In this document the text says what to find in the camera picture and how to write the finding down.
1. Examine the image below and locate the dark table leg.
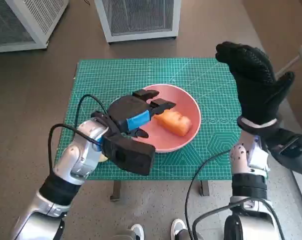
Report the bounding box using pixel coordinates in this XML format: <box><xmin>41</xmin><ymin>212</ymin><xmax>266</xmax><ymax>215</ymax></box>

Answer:
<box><xmin>199</xmin><ymin>180</ymin><xmax>210</xmax><ymax>197</ymax></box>
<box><xmin>110</xmin><ymin>180</ymin><xmax>123</xmax><ymax>201</ymax></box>

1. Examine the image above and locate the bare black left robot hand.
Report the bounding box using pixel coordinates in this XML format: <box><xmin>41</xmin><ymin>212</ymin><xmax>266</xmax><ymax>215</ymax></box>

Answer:
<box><xmin>107</xmin><ymin>88</ymin><xmax>178</xmax><ymax>139</ymax></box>

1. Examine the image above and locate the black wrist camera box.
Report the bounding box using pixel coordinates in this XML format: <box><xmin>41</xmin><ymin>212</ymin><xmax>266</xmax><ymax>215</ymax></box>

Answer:
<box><xmin>100</xmin><ymin>132</ymin><xmax>156</xmax><ymax>176</ymax></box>
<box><xmin>264</xmin><ymin>127</ymin><xmax>302</xmax><ymax>176</ymax></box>

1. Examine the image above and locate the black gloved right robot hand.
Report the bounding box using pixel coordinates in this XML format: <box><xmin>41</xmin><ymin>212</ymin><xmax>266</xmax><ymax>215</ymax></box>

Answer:
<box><xmin>215</xmin><ymin>41</ymin><xmax>296</xmax><ymax>126</ymax></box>

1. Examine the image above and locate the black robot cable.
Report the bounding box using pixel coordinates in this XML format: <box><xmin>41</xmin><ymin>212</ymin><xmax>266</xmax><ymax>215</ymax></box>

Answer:
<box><xmin>76</xmin><ymin>94</ymin><xmax>109</xmax><ymax>131</ymax></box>
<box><xmin>192</xmin><ymin>197</ymin><xmax>286</xmax><ymax>240</ymax></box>
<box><xmin>48</xmin><ymin>123</ymin><xmax>103</xmax><ymax>176</ymax></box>
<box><xmin>184</xmin><ymin>149</ymin><xmax>231</xmax><ymax>240</ymax></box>

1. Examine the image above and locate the white and black shoe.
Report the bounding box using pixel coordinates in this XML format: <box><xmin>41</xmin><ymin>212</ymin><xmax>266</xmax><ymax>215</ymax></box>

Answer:
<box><xmin>171</xmin><ymin>218</ymin><xmax>188</xmax><ymax>240</ymax></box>
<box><xmin>130</xmin><ymin>223</ymin><xmax>145</xmax><ymax>240</ymax></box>

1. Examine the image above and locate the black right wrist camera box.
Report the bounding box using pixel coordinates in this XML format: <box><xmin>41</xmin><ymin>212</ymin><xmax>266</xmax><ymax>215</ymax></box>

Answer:
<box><xmin>264</xmin><ymin>127</ymin><xmax>302</xmax><ymax>176</ymax></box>

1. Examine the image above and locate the green cutting mat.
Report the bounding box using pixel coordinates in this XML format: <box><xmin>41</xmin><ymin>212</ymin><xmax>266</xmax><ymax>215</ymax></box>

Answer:
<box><xmin>70</xmin><ymin>57</ymin><xmax>243</xmax><ymax>181</ymax></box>

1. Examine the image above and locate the long orange toy bread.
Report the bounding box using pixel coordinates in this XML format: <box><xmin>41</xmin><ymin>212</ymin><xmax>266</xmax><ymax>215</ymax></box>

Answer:
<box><xmin>153</xmin><ymin>110</ymin><xmax>193</xmax><ymax>137</ymax></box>

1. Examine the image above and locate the white mesh cabinet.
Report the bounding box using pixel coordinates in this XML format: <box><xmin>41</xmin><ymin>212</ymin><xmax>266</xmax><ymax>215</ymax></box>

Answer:
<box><xmin>0</xmin><ymin>0</ymin><xmax>68</xmax><ymax>53</ymax></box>
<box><xmin>94</xmin><ymin>0</ymin><xmax>179</xmax><ymax>44</ymax></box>

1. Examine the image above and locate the pink bowl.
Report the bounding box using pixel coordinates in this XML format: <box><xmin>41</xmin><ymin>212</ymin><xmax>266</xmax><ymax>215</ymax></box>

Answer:
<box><xmin>139</xmin><ymin>84</ymin><xmax>201</xmax><ymax>154</ymax></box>

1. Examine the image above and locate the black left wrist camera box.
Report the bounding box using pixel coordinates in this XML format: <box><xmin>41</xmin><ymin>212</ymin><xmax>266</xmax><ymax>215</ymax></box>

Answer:
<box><xmin>100</xmin><ymin>132</ymin><xmax>156</xmax><ymax>176</ymax></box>

